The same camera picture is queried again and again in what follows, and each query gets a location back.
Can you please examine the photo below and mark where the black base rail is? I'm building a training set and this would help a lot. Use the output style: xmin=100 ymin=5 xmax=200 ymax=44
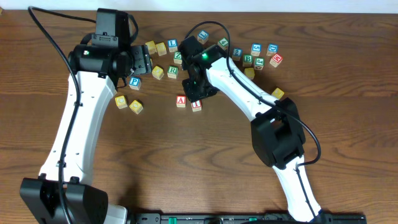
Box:
xmin=126 ymin=213 xmax=367 ymax=224

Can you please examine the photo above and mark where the blue L block top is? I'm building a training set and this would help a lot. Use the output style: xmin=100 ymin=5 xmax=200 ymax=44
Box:
xmin=197 ymin=30 xmax=209 ymax=45

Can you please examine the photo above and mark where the blue l block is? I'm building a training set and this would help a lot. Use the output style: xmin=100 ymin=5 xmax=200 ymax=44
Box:
xmin=197 ymin=30 xmax=209 ymax=45
xmin=167 ymin=39 xmax=178 ymax=52

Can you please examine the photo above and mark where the blue L block left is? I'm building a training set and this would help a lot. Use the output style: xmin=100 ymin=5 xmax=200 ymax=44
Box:
xmin=167 ymin=39 xmax=178 ymax=52

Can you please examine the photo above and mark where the green Z block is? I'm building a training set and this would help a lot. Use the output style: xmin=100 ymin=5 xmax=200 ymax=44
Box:
xmin=174 ymin=51 xmax=182 ymax=65

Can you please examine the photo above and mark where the red A block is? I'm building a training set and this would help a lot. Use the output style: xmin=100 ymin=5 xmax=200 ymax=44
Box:
xmin=176 ymin=95 xmax=187 ymax=108

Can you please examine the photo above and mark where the blue P block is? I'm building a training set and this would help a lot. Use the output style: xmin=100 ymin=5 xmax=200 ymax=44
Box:
xmin=129 ymin=77 xmax=142 ymax=90

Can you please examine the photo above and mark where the green J block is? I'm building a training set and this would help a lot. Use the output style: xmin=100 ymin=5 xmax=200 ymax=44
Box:
xmin=254 ymin=57 xmax=265 ymax=70

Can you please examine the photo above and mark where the blue 2 block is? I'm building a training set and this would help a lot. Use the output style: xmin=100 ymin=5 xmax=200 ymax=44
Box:
xmin=231 ymin=48 xmax=243 ymax=62

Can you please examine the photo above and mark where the yellow block top left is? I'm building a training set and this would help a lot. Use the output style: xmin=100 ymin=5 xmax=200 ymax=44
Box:
xmin=146 ymin=40 xmax=157 ymax=55

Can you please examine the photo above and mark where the yellow block far right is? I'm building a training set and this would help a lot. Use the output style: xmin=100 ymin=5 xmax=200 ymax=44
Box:
xmin=271 ymin=88 xmax=285 ymax=100

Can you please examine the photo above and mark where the green B block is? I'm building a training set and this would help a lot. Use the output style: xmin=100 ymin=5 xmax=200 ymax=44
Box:
xmin=243 ymin=54 xmax=253 ymax=67

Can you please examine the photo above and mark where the yellow block near I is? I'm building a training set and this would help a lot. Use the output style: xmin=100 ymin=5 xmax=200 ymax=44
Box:
xmin=244 ymin=67 xmax=255 ymax=80

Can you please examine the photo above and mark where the red I block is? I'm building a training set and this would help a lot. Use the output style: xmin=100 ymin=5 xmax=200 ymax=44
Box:
xmin=191 ymin=100 xmax=202 ymax=112

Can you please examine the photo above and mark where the yellow block lower middle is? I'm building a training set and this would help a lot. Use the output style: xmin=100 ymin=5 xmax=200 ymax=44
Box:
xmin=115 ymin=95 xmax=128 ymax=109

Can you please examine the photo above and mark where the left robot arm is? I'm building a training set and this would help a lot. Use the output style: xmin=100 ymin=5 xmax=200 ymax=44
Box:
xmin=20 ymin=8 xmax=152 ymax=223

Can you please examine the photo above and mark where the green R block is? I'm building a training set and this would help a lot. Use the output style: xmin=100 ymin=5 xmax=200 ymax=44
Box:
xmin=167 ymin=65 xmax=178 ymax=79

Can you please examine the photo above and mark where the yellow block beside R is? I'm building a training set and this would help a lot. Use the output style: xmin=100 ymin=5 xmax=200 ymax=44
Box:
xmin=152 ymin=66 xmax=164 ymax=80

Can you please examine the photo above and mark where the yellow block lower right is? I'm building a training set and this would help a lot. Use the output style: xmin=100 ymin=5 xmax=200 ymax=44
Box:
xmin=129 ymin=100 xmax=144 ymax=114

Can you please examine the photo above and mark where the blue D block right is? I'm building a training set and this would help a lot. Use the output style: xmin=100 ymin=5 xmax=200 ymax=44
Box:
xmin=266 ymin=44 xmax=279 ymax=57

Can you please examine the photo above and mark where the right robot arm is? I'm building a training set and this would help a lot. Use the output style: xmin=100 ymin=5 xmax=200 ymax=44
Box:
xmin=178 ymin=41 xmax=322 ymax=222

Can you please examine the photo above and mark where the green 4 block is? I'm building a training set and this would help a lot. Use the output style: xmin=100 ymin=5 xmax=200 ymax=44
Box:
xmin=217 ymin=37 xmax=229 ymax=51

